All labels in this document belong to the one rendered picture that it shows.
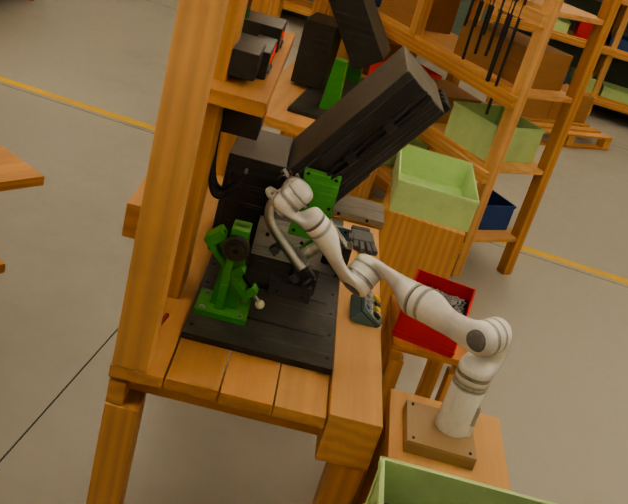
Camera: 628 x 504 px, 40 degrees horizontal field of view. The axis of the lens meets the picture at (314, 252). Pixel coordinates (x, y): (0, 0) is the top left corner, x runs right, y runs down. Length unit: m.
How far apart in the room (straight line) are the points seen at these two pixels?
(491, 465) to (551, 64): 3.29
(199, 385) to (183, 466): 1.13
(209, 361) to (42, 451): 1.14
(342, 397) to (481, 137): 3.16
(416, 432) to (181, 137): 0.95
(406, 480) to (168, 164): 0.89
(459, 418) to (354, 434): 0.27
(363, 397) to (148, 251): 0.69
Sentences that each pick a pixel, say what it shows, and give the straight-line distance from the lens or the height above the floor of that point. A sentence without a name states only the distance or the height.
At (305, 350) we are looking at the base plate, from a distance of 2.38.
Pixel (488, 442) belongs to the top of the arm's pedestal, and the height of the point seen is 0.85.
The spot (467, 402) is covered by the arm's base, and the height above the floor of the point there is 1.00.
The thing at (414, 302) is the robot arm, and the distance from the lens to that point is 2.23.
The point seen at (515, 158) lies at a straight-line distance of 5.33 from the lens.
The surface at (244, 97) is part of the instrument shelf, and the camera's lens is 2.15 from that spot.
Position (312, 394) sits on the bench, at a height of 0.88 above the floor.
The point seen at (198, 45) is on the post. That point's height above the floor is 1.71.
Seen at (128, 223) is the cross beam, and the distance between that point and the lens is 2.10.
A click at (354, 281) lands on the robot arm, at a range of 2.33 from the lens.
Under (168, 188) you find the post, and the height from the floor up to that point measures 1.38.
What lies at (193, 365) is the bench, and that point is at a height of 0.88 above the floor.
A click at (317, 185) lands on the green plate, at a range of 2.58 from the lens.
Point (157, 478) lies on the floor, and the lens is 3.22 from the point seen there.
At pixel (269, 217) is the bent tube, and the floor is 1.12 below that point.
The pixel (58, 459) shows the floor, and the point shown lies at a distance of 3.24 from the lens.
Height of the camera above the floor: 2.15
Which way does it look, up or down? 25 degrees down
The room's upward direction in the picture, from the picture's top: 16 degrees clockwise
